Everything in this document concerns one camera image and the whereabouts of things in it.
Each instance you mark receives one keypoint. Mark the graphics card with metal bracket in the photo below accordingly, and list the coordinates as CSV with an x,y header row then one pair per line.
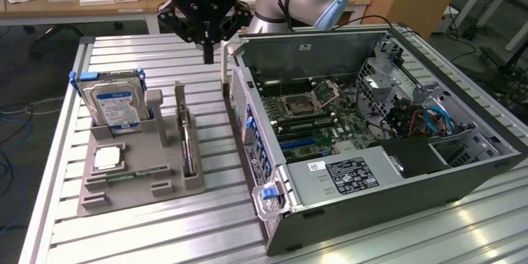
x,y
189,152

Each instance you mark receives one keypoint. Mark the silver socket cover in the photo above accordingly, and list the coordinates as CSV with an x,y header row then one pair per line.
x,y
313,97

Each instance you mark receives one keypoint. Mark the CPU socket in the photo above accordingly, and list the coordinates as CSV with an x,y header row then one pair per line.
x,y
299,106

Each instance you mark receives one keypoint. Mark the hard disk in blue caddy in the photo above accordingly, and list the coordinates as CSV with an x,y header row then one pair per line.
x,y
111,106

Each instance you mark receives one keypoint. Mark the RAM stick with white label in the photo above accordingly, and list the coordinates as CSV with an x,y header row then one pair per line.
x,y
305,122

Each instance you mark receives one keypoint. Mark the silver perforated drive cage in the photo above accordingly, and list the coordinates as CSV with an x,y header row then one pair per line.
x,y
379,78

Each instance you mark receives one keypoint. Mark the blue expansion slot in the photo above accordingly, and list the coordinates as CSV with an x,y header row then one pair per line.
x,y
299,143

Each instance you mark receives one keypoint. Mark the green motherboard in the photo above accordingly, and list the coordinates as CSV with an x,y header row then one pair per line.
x,y
329,134

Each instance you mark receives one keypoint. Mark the silver CPU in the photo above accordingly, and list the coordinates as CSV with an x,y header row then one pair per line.
x,y
107,159

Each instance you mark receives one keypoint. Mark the green RAM stick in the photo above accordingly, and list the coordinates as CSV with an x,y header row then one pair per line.
x,y
123,177

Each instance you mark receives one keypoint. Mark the grey power supply unit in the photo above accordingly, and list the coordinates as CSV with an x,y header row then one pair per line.
x,y
305,183

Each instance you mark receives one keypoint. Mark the blue case latch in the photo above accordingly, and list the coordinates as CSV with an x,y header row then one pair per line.
x,y
268,192

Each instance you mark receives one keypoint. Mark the grey parts rack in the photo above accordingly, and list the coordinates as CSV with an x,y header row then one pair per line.
x,y
144,196

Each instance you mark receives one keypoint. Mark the silver disk bay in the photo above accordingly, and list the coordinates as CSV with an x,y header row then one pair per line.
x,y
473,134

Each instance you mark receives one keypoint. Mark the open dark PC case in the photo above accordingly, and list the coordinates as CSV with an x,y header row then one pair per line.
x,y
371,214

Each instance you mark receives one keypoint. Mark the beige case stop post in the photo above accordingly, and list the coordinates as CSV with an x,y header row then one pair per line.
x,y
225,60

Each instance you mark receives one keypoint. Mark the white desk frame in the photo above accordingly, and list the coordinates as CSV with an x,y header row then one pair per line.
x,y
484,1

